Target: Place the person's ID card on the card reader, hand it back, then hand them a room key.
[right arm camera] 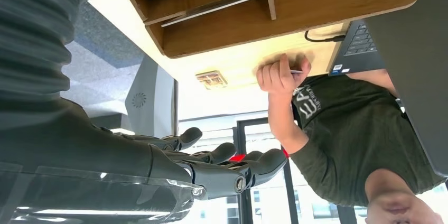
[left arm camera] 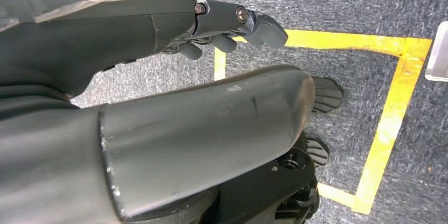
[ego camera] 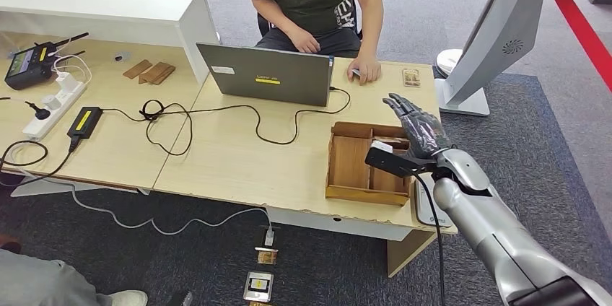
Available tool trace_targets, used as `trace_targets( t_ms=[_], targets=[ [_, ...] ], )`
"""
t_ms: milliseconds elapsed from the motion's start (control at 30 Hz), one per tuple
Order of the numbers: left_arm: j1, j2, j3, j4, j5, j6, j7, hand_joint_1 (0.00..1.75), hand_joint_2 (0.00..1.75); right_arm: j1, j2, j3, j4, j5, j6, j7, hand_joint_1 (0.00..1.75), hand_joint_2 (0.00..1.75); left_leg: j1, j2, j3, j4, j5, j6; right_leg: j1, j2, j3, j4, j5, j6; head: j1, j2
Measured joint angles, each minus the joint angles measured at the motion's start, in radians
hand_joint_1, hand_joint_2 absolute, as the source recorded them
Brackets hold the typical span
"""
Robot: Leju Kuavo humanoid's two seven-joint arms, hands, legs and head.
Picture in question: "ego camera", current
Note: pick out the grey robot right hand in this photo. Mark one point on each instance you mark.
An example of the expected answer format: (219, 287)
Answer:
(425, 131)

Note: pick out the person's left hand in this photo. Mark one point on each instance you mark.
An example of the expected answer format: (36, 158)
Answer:
(365, 69)

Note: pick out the person's right hand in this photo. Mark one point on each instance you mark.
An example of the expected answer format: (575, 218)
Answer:
(306, 41)

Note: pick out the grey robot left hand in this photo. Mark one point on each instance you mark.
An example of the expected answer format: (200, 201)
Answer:
(184, 300)

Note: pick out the person's left forearm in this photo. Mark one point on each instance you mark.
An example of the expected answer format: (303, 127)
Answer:
(373, 31)

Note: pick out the person's right forearm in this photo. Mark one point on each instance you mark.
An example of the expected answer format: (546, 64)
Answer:
(277, 17)

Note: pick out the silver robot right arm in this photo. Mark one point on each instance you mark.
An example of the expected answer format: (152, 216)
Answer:
(492, 237)

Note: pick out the grey card reader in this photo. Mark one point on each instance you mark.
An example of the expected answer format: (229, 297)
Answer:
(423, 208)

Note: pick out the thin wooden card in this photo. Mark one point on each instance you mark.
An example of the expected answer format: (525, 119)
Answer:
(154, 72)
(167, 75)
(136, 68)

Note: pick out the bystander person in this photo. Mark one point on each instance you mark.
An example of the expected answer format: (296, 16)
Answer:
(33, 280)

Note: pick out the small wooden tag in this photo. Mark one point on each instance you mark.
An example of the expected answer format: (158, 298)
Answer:
(411, 77)

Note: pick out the black office chair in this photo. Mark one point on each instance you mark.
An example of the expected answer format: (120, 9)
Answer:
(262, 24)

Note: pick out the grey laptop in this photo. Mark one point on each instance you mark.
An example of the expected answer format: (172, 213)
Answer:
(267, 72)

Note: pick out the white round base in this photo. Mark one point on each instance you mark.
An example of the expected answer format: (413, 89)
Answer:
(446, 60)

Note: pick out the silver floor socket box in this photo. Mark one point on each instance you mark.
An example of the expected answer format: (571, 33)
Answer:
(257, 287)

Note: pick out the wooden compartment organizer tray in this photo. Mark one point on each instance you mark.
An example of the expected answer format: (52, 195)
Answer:
(349, 165)

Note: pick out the open brass floor socket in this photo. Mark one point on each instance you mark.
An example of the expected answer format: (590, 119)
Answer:
(267, 256)

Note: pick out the white kiosk screen stand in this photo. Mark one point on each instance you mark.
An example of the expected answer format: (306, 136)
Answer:
(502, 22)

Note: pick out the dark grey floor rug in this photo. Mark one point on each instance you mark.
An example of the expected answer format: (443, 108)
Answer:
(334, 265)

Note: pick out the white desk foot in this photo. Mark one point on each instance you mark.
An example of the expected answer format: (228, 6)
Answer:
(47, 188)

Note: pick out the black power brick yellow label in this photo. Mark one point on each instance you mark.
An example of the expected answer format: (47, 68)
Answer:
(84, 121)

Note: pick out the white desk shelf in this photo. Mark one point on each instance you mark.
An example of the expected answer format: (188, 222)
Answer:
(104, 5)

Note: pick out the white power strip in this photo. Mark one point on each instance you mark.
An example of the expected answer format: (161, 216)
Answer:
(47, 115)

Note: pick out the white round plug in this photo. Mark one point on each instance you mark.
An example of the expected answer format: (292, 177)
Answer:
(49, 102)

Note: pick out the white charger adapter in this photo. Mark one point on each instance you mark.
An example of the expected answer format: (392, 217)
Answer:
(67, 81)

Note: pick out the black remote controller with antennas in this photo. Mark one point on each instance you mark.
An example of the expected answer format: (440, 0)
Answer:
(28, 65)

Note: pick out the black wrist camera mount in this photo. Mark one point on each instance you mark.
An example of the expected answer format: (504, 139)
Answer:
(397, 163)

